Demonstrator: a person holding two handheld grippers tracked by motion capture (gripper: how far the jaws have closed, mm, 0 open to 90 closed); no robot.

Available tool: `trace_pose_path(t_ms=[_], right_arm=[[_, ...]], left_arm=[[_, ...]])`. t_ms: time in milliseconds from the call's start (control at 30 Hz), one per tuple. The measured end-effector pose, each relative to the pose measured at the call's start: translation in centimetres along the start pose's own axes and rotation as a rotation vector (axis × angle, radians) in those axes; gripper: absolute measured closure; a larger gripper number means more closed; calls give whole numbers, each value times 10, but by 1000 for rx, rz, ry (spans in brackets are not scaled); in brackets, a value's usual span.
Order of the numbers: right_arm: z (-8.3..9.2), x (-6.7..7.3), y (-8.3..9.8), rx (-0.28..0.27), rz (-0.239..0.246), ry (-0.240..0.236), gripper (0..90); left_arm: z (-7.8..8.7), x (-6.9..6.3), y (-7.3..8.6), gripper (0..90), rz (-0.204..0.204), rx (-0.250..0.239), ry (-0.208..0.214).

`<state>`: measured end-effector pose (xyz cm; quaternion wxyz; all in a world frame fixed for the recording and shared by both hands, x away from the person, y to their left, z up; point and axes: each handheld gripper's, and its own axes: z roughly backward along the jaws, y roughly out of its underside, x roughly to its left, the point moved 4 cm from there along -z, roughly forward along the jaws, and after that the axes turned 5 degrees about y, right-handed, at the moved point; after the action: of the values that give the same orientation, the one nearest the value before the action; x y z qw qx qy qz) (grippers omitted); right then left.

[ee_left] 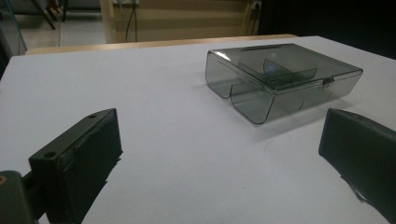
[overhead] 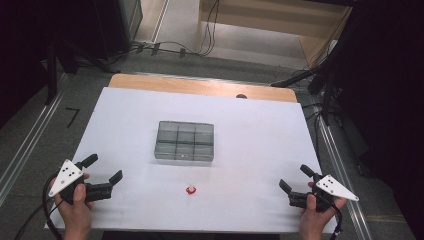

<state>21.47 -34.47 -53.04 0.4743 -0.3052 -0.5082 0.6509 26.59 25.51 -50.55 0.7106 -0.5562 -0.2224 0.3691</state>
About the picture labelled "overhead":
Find light wooden shelf unit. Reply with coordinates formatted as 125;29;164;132
196;0;353;69

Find power strip with plugs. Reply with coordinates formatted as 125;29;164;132
131;39;201;59

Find dark grey cabinet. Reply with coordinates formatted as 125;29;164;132
93;0;144;61

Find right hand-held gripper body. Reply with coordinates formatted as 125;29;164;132
288;173;360;213

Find person's right hand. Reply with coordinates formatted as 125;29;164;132
298;194;348;231

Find clear grey compartment box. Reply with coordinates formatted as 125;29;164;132
153;120;215;163

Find black floor cables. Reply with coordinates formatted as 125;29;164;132
301;99;338;161

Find black metal stand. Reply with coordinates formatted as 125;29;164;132
43;33;121;106
270;33;338;125

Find white board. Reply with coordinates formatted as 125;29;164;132
44;87;338;234

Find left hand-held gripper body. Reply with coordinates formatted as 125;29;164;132
48;159;114;205

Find black curtain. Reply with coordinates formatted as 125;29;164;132
0;0;101;129
333;0;424;240

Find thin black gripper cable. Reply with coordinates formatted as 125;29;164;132
13;199;64;240

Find thick black gripper cable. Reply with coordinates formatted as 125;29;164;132
41;173;68;240

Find person's left hand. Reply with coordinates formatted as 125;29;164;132
53;183;96;230

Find wooden table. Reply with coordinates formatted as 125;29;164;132
108;73;298;104

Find metal floor rail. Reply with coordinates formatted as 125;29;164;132
316;113;374;240
0;73;72;208

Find hanging black cables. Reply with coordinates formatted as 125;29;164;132
199;0;221;57

